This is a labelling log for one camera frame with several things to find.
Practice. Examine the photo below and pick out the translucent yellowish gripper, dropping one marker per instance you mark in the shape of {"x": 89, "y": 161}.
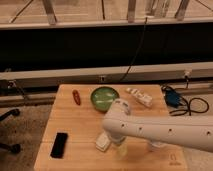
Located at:
{"x": 121, "y": 149}

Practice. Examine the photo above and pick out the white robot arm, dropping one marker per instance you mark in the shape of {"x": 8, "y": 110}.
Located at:
{"x": 194, "y": 132}

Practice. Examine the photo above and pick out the white plastic cup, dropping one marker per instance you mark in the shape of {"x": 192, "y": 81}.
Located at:
{"x": 156, "y": 144}

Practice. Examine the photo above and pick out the wooden table board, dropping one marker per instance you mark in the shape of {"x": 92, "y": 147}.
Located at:
{"x": 82, "y": 123}

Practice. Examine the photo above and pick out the green bowl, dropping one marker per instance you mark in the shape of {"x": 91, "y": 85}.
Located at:
{"x": 102, "y": 98}

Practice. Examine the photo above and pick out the black rectangular block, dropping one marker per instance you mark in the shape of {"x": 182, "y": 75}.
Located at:
{"x": 59, "y": 145}

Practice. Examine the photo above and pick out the blue power adapter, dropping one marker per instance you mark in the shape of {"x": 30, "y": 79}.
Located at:
{"x": 172, "y": 98}

